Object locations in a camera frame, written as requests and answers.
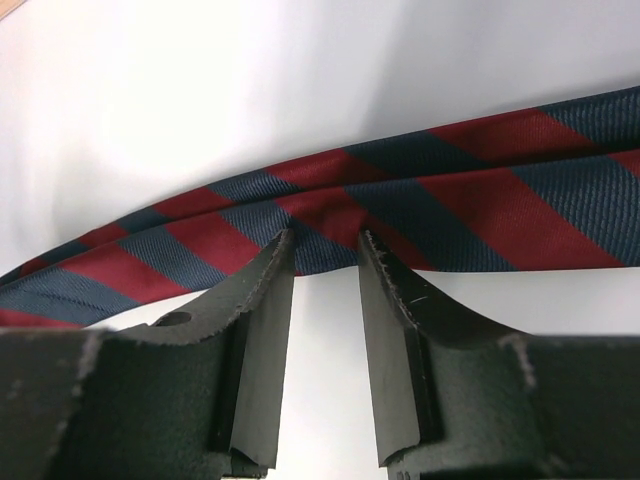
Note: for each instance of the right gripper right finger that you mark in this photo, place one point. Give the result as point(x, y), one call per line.
point(456, 395)

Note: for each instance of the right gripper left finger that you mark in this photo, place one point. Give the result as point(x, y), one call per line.
point(195, 395)

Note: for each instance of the red navy striped tie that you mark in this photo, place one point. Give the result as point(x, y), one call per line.
point(548, 188)

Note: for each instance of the wooden compartment tray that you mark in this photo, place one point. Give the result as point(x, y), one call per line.
point(8, 6)

